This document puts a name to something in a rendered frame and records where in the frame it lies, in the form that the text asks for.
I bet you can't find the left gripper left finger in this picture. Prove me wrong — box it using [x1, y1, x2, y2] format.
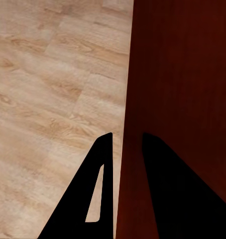
[38, 132, 113, 239]

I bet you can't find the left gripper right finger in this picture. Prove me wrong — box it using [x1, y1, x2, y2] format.
[142, 132, 226, 239]

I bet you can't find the storage box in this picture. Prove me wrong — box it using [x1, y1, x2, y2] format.
[116, 0, 226, 239]

